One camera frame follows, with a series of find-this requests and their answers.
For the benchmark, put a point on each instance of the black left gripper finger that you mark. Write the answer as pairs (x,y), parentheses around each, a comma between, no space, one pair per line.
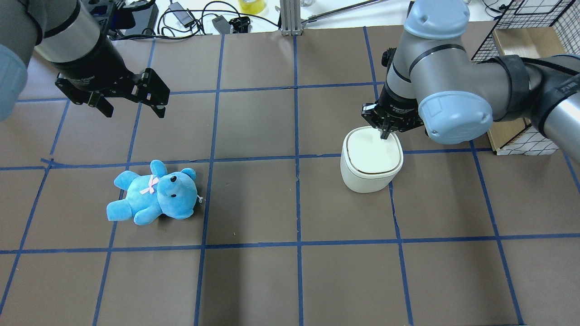
(98,101)
(151,90)

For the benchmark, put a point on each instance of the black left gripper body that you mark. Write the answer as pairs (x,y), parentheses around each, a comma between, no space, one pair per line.
(92,62)

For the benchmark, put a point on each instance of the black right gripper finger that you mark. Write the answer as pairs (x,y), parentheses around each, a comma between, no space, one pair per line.
(374,114)
(387,128)

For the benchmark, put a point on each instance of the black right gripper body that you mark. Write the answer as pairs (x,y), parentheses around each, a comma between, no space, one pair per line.
(398,107)

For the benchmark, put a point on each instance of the white trash can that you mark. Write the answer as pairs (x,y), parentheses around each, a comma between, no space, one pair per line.
(369,163)

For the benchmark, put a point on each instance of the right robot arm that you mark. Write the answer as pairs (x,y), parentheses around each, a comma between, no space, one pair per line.
(431,82)

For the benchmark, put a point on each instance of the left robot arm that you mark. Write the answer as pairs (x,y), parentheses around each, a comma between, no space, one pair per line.
(58,30)

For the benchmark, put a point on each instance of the black device on desk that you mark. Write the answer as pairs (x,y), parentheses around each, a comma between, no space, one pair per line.
(114,16)

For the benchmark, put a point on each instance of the black power adapter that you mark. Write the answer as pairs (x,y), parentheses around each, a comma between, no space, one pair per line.
(182,15)

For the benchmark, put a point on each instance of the blue teddy bear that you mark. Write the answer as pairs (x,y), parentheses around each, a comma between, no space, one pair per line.
(160,193)

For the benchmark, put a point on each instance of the metal rod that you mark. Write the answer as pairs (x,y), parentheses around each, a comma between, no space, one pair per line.
(338,11)

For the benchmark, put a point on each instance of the yellow tape roll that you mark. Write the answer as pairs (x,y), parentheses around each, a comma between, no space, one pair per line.
(253,7)

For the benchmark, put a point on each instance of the aluminium frame post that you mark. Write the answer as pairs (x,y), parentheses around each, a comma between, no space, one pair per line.
(291,22)

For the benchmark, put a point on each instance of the wire basket with checkered cloth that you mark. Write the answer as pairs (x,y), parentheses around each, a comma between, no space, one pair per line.
(537,42)

